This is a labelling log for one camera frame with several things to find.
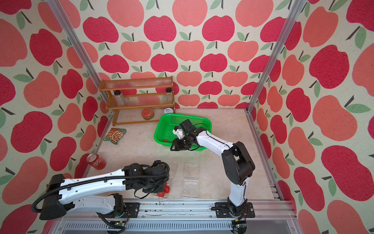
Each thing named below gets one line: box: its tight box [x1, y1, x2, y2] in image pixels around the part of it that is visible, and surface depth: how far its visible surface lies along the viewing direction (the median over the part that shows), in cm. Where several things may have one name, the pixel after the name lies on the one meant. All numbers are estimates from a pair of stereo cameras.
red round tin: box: [141, 107, 154, 120], surface depth 117 cm
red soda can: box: [86, 153, 107, 171], surface depth 84 cm
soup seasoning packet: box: [103, 127, 128, 145], surface depth 105 cm
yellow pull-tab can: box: [163, 107, 174, 115], surface depth 114 cm
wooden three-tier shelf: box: [98, 76, 176, 127], surface depth 115 cm
